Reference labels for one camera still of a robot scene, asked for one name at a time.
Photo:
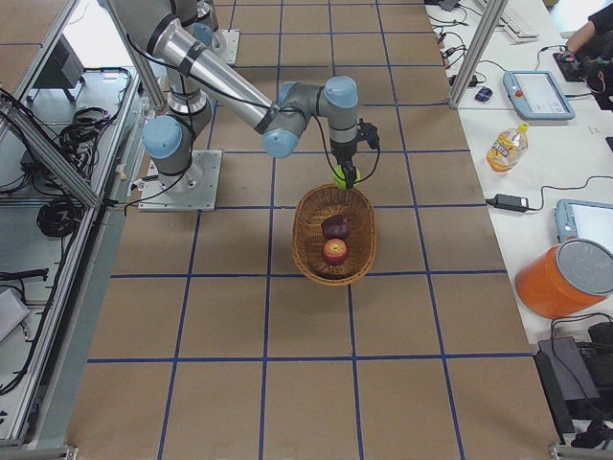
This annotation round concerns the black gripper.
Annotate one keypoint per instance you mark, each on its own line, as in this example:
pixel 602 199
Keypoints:
pixel 343 154

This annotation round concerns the blue computer mouse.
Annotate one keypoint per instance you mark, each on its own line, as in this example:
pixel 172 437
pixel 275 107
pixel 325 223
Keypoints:
pixel 483 95

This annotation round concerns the red yellow apple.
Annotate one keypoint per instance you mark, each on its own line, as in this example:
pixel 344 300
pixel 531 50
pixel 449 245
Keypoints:
pixel 335 251

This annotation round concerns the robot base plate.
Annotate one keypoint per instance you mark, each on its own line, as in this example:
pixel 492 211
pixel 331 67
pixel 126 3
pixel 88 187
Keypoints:
pixel 196 191

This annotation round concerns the green apple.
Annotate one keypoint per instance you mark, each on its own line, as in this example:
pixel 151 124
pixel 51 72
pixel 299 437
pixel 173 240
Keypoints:
pixel 339 178

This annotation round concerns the aluminium frame post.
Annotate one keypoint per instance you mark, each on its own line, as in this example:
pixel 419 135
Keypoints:
pixel 477 46

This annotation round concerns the black power adapter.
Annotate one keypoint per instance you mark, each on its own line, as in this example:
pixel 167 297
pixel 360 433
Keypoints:
pixel 509 203

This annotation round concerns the teach pendant far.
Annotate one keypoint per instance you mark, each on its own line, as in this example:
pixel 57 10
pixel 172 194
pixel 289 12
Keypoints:
pixel 536 96

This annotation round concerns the teach pendant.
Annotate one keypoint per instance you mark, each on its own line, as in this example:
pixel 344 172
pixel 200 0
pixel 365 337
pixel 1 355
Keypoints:
pixel 584 220
pixel 536 96

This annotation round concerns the black equipment box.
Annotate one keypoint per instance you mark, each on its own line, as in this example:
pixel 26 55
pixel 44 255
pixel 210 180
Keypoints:
pixel 577 381

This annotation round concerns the teach pendant near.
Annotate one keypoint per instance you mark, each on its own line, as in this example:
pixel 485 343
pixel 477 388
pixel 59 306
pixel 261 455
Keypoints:
pixel 584 220

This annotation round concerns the woven wicker basket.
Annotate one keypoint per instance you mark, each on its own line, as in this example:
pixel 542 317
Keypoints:
pixel 308 239

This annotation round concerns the orange cylindrical container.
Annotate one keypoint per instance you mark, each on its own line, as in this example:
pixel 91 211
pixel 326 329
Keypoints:
pixel 571 276

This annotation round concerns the dark red apple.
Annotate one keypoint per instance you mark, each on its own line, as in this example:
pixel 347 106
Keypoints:
pixel 336 227

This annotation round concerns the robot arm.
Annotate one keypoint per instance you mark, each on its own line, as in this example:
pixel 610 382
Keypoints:
pixel 169 138
pixel 160 29

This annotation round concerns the white keyboard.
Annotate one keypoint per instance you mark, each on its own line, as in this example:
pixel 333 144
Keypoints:
pixel 516 27

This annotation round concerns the orange juice bottle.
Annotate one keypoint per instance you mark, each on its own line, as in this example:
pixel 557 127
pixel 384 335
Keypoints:
pixel 508 147

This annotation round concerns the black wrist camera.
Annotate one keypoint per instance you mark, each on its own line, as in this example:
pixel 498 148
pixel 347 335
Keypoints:
pixel 367 132

